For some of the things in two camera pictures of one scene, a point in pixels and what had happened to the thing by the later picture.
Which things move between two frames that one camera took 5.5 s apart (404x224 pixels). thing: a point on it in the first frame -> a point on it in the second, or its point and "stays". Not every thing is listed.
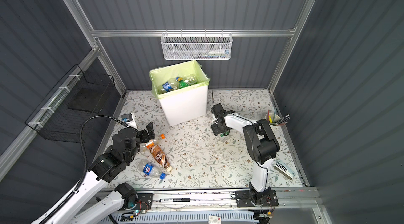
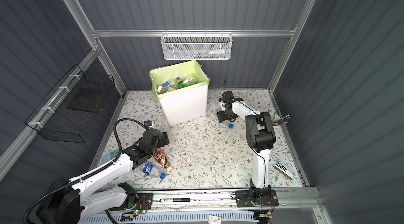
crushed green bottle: [182, 83] stays
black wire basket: [79, 96] stays
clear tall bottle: [190, 79] stays
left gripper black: [145, 138] -> [162, 143]
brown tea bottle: [160, 156] stays
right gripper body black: [217, 129] -> [224, 116]
